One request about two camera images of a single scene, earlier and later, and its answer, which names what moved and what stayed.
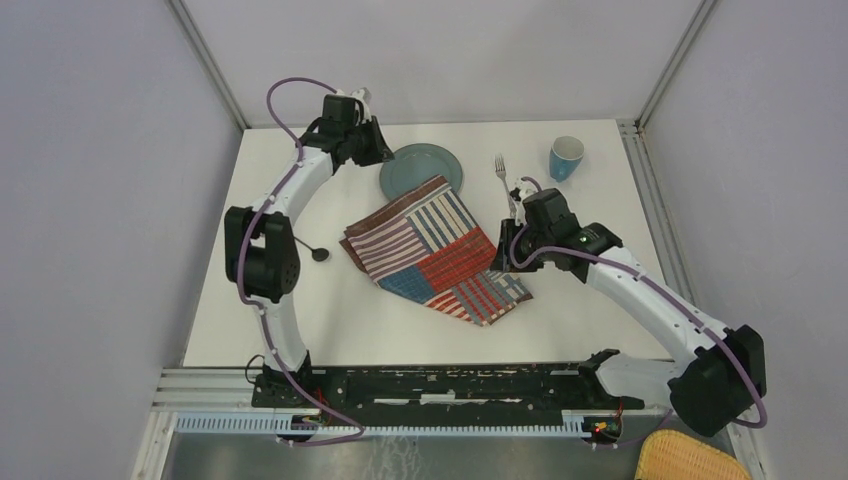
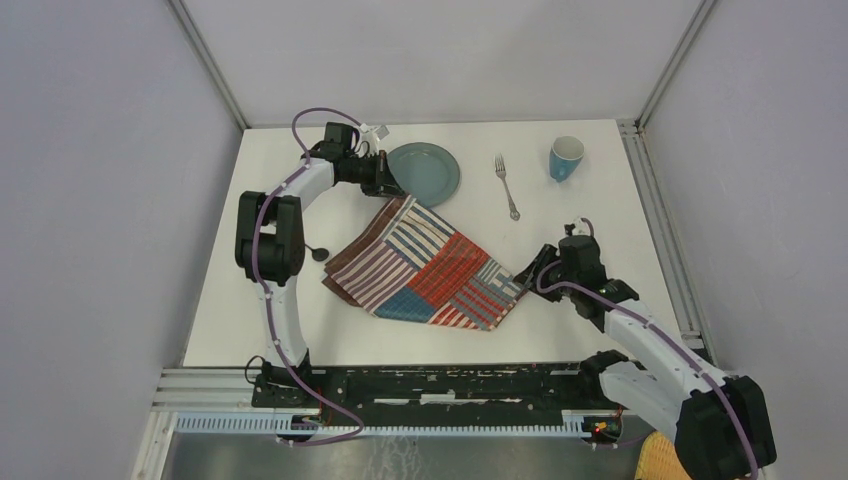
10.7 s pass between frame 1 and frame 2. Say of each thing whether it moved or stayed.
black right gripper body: moved
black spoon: stayed
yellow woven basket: stayed
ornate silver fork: stayed
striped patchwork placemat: moved
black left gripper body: moved
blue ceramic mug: stayed
